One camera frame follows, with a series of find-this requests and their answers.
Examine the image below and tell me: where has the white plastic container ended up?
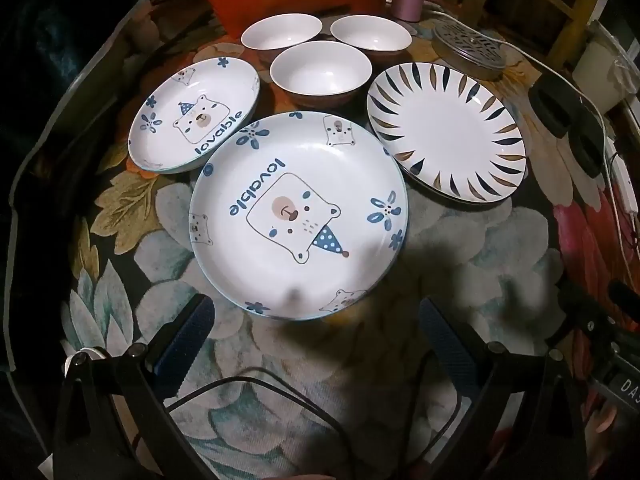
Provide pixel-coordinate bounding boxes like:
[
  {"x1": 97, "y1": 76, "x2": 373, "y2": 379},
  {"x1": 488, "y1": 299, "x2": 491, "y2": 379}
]
[{"x1": 572, "y1": 35, "x2": 633, "y2": 113}]

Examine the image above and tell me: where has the round metal perforated tin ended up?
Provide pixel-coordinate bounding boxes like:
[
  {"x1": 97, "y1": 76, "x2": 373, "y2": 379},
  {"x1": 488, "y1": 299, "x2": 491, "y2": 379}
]
[{"x1": 431, "y1": 25, "x2": 507, "y2": 82}]

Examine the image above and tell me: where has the white power cable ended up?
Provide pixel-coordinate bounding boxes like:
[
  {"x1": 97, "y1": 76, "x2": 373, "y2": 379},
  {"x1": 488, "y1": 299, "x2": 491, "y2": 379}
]
[{"x1": 425, "y1": 5, "x2": 621, "y2": 261}]

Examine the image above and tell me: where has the small bear print plate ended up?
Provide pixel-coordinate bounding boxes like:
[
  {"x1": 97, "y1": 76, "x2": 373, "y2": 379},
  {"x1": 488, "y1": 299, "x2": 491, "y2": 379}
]
[{"x1": 127, "y1": 56, "x2": 261, "y2": 175}]

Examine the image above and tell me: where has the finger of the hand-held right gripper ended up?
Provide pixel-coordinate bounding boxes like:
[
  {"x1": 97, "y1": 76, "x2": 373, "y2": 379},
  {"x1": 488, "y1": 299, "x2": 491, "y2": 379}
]
[
  {"x1": 555, "y1": 285, "x2": 640, "y2": 361},
  {"x1": 607, "y1": 280, "x2": 640, "y2": 311}
]

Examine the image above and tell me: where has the striped rim white plate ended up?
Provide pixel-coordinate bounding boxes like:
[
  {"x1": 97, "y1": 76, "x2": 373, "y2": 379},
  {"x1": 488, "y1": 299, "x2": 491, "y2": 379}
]
[{"x1": 366, "y1": 61, "x2": 527, "y2": 204}]

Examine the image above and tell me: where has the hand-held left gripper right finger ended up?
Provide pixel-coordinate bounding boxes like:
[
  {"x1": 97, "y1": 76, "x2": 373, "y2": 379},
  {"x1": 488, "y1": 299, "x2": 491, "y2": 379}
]
[{"x1": 417, "y1": 296, "x2": 591, "y2": 480}]

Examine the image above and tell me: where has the black cable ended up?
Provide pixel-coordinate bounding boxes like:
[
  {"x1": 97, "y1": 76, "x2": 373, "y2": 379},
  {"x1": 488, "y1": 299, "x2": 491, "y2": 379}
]
[{"x1": 167, "y1": 360, "x2": 461, "y2": 480}]

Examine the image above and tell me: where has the large bear print plate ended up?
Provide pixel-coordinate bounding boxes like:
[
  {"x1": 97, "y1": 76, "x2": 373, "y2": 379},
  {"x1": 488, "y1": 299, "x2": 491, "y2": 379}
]
[{"x1": 189, "y1": 111, "x2": 410, "y2": 320}]

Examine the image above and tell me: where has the black round disc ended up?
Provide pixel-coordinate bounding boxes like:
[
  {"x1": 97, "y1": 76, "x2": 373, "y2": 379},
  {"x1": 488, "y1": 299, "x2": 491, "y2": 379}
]
[
  {"x1": 529, "y1": 74, "x2": 577, "y2": 137},
  {"x1": 570, "y1": 110, "x2": 609, "y2": 179}
]

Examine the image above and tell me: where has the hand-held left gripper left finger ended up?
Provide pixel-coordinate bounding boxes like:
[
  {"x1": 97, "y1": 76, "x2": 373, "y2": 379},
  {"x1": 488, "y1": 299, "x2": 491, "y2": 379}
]
[{"x1": 50, "y1": 292, "x2": 221, "y2": 480}]

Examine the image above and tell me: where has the yellow wooden chair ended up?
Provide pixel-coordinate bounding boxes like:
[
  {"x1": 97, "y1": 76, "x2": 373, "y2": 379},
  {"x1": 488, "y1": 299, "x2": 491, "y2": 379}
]
[{"x1": 445, "y1": 0, "x2": 606, "y2": 66}]

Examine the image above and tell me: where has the white power strip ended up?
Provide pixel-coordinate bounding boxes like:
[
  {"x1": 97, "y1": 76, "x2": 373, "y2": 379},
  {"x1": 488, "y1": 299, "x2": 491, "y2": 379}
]
[{"x1": 612, "y1": 152, "x2": 637, "y2": 211}]

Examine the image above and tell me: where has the white bowl with red outside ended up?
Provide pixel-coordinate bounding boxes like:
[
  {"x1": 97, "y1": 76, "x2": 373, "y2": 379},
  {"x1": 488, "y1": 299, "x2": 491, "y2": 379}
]
[
  {"x1": 270, "y1": 42, "x2": 373, "y2": 112},
  {"x1": 241, "y1": 14, "x2": 324, "y2": 53},
  {"x1": 330, "y1": 15, "x2": 412, "y2": 56}
]

